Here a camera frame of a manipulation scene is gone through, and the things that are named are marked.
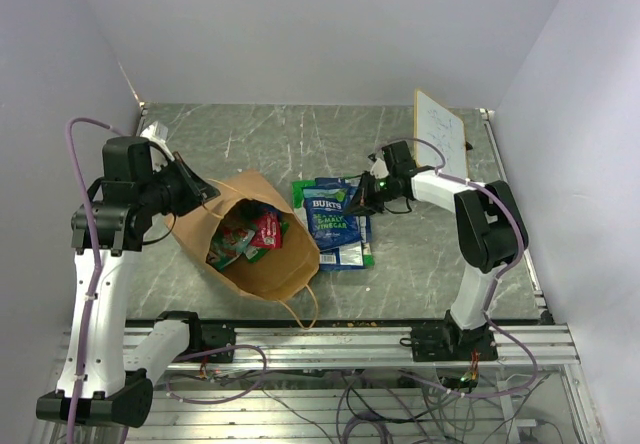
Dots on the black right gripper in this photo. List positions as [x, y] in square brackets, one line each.
[362, 202]

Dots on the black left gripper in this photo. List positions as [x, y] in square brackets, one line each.
[196, 190]

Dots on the green cassava chips bag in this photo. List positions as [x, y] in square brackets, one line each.
[344, 240]

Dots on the red snack packet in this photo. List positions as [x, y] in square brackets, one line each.
[267, 231]

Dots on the brown paper bag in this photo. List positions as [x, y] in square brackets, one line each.
[280, 275]

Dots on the teal snack packet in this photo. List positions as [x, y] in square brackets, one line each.
[226, 245]

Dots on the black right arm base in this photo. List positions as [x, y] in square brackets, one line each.
[436, 343]

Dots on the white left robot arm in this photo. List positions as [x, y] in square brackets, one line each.
[100, 385]

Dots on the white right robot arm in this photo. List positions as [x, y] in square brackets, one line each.
[491, 234]

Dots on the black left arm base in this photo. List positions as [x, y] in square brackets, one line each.
[205, 336]

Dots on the yellow framed whiteboard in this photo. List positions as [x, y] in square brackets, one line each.
[437, 125]

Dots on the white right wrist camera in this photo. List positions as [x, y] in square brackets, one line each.
[379, 168]

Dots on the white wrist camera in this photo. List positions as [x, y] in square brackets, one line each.
[379, 168]
[157, 134]

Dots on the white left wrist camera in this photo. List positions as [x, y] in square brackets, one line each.
[157, 134]

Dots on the aluminium frame rail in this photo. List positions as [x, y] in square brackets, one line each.
[357, 347]

